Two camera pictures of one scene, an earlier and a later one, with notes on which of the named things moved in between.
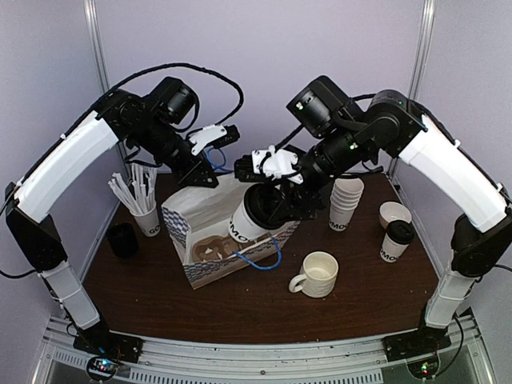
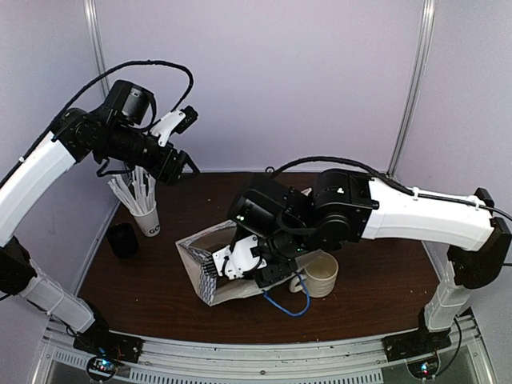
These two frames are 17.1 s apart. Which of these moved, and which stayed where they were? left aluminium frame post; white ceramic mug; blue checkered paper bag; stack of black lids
Moved: blue checkered paper bag
Stayed: white ceramic mug; left aluminium frame post; stack of black lids
